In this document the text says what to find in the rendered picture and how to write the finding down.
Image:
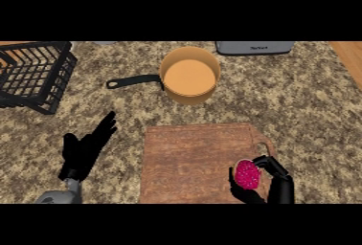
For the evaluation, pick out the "pale grey object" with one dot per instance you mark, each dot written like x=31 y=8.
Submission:
x=104 y=42

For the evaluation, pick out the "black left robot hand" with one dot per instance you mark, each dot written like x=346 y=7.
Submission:
x=88 y=150

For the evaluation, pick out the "grey appliance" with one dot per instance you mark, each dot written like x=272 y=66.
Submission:
x=255 y=48

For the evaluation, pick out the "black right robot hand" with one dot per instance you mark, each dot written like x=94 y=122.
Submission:
x=281 y=185

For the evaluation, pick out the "brown wooden cutting board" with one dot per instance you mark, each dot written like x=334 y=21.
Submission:
x=200 y=163

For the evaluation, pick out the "pink frosted cupcake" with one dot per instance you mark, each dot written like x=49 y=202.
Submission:
x=247 y=174

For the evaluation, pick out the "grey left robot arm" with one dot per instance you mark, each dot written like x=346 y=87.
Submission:
x=64 y=193

